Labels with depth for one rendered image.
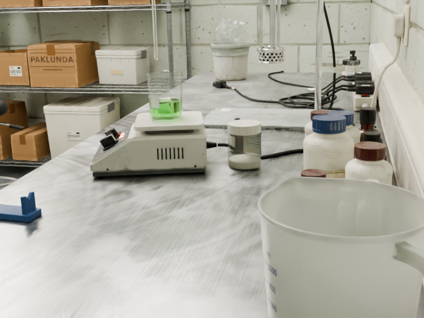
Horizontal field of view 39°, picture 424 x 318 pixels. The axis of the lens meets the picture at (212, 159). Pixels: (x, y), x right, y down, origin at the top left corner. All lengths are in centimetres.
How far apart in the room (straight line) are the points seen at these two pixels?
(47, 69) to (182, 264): 278
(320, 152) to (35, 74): 275
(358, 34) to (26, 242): 283
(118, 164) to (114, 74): 237
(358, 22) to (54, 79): 169
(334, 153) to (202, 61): 275
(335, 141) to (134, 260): 32
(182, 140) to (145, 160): 7
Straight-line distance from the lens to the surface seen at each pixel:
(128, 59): 333
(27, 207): 88
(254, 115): 146
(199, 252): 74
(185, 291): 65
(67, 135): 347
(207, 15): 352
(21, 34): 395
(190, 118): 106
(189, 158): 102
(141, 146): 102
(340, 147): 84
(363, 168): 78
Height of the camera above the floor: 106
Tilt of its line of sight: 16 degrees down
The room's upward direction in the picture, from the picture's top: 1 degrees counter-clockwise
